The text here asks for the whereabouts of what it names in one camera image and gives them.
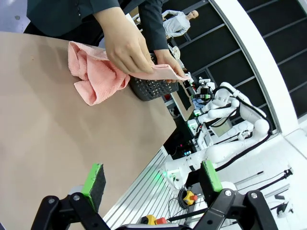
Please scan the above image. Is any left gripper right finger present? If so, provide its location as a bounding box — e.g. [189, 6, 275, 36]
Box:
[187, 160, 279, 230]

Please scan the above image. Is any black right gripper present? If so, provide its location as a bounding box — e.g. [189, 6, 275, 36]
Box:
[195, 86, 214, 99]

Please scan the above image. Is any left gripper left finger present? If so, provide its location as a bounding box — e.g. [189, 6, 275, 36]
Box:
[31, 162, 111, 230]

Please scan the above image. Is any pink terry towel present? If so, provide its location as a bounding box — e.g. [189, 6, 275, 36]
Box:
[68, 41, 191, 106]

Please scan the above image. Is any person's right forearm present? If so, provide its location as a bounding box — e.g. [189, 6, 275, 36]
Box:
[93, 6, 141, 40]

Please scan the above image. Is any person's left forearm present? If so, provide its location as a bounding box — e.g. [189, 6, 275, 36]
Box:
[138, 0, 170, 52]

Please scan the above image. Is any person's left hand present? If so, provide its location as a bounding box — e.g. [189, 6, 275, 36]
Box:
[153, 49, 187, 79]

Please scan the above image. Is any person's right hand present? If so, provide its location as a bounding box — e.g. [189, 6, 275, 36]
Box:
[103, 27, 155, 75]

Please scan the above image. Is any flat panel monitor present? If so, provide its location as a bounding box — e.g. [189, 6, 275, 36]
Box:
[170, 81, 195, 122]

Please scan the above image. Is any yellow emergency stop button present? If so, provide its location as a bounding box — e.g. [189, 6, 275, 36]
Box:
[141, 215, 168, 226]
[183, 190, 199, 206]

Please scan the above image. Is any small grey screen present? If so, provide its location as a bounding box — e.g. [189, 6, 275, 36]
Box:
[208, 117, 233, 138]

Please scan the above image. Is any black perforated plastic basket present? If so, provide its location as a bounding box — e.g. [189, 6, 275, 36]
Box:
[129, 53, 179, 102]

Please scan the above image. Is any mannequin in white shirt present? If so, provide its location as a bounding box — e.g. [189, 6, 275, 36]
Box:
[162, 9, 200, 39]

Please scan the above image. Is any person's torso in dark jacket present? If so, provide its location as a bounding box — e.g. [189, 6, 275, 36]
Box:
[24, 0, 149, 46]

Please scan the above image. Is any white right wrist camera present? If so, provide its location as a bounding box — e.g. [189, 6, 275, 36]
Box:
[198, 77, 212, 88]

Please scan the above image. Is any aluminium table frame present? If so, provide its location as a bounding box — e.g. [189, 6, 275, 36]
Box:
[103, 146, 173, 225]

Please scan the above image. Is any black corrugated cable hose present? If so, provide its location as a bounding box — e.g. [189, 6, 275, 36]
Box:
[214, 86, 274, 172]

